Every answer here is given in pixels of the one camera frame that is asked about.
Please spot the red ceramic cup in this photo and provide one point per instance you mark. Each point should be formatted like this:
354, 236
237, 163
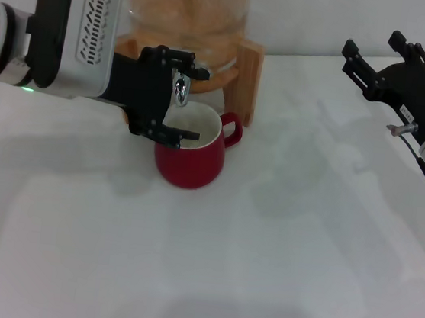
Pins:
192, 164

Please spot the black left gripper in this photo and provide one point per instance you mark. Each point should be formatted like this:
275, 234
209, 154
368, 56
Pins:
136, 85

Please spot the wooden dispenser stand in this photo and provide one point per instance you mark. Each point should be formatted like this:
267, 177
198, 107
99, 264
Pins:
247, 86

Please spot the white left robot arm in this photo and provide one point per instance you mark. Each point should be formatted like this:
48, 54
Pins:
1, 41

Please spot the glass drink dispenser jar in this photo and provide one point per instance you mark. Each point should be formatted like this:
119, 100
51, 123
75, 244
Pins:
199, 4

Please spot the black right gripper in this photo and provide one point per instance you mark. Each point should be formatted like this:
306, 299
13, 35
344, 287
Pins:
408, 89

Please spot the chrome faucet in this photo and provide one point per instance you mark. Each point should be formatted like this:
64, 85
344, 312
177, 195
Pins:
181, 90

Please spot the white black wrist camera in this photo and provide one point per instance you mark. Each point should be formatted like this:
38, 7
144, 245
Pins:
77, 32

